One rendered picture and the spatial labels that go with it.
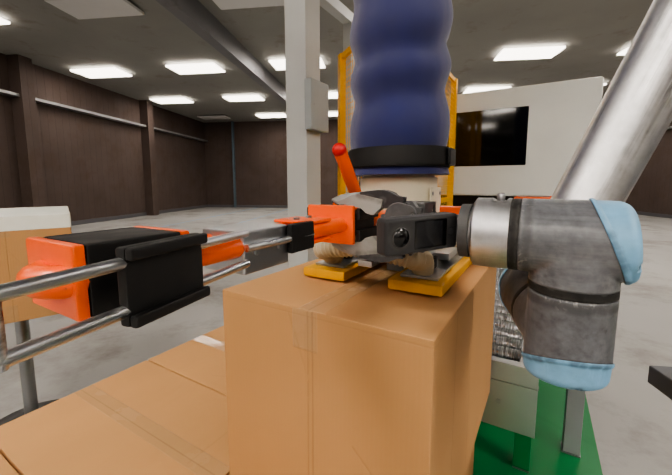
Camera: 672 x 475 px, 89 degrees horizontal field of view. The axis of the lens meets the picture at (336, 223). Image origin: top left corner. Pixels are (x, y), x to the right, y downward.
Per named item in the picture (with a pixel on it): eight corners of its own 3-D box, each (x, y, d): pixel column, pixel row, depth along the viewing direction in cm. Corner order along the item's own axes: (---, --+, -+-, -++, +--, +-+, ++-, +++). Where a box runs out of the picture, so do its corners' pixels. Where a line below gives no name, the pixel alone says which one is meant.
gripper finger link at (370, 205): (346, 200, 59) (394, 217, 55) (327, 201, 54) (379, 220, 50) (350, 182, 58) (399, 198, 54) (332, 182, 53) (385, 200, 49)
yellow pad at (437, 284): (436, 255, 91) (436, 236, 91) (476, 259, 86) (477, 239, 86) (386, 289, 62) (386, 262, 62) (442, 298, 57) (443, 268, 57)
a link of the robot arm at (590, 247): (644, 303, 34) (656, 202, 32) (504, 284, 40) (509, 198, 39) (625, 278, 42) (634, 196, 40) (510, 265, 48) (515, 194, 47)
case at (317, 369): (365, 355, 119) (366, 242, 115) (489, 392, 98) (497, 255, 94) (229, 481, 69) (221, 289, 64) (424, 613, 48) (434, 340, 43)
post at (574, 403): (560, 441, 152) (579, 217, 140) (579, 448, 148) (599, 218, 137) (561, 452, 146) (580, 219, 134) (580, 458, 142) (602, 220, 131)
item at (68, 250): (143, 276, 33) (139, 225, 32) (193, 288, 29) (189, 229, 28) (31, 303, 26) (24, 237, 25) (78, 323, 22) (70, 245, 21)
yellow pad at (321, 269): (371, 248, 101) (371, 232, 100) (404, 252, 96) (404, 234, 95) (302, 275, 72) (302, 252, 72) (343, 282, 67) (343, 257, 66)
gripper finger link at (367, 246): (350, 255, 60) (398, 246, 55) (332, 262, 55) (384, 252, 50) (346, 238, 60) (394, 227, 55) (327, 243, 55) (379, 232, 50)
